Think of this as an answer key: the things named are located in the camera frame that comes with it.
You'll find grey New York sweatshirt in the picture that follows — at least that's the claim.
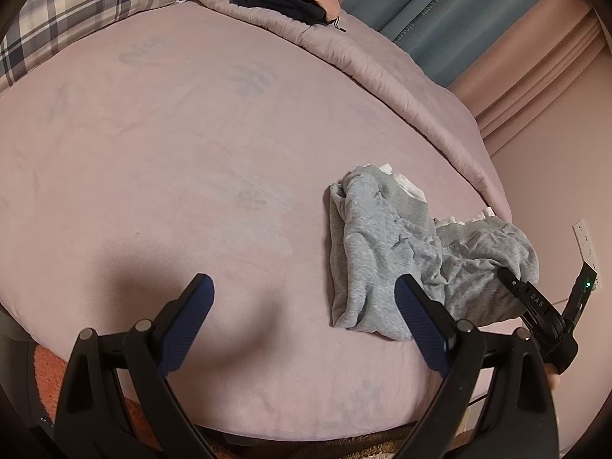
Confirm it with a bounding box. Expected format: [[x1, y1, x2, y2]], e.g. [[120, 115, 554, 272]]
[[329, 165, 539, 341]]

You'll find person's right hand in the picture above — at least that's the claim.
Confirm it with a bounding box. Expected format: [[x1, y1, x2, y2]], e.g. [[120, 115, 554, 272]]
[[545, 364, 561, 391]]

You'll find brown fluffy rug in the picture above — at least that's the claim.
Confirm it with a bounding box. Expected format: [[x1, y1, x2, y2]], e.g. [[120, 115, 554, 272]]
[[33, 343, 485, 459]]

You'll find pink curtain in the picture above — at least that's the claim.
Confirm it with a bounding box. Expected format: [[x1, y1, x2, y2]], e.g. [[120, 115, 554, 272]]
[[449, 0, 611, 155]]

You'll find pink bed sheet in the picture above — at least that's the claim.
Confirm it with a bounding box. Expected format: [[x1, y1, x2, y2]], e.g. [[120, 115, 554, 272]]
[[1, 2, 510, 440]]

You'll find teal curtain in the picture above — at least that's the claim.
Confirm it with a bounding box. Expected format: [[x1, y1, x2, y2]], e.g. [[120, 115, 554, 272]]
[[341, 0, 539, 87]]

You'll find plaid pillow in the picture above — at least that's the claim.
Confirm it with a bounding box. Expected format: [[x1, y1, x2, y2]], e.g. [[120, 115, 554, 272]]
[[1, 0, 186, 91]]

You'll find folded navy garment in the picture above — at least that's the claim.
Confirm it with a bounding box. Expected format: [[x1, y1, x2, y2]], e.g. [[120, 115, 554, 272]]
[[229, 0, 347, 33]]

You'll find pink folded duvet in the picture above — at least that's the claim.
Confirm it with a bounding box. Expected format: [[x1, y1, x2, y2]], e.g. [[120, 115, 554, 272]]
[[197, 0, 513, 221]]

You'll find white wall socket strip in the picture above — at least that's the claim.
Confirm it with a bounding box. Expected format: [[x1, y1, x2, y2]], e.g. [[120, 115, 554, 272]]
[[573, 220, 599, 273]]

